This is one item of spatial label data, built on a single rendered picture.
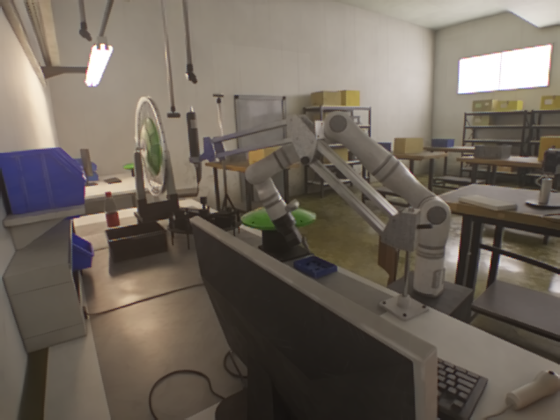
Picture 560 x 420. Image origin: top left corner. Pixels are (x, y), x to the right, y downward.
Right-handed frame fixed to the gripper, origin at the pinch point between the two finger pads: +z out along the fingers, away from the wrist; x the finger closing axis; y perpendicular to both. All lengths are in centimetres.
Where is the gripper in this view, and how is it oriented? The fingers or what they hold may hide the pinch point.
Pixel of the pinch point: (311, 254)
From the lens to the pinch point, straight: 116.2
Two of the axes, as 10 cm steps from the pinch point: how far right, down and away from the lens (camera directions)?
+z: 4.9, 8.5, 1.7
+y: -8.6, 4.5, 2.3
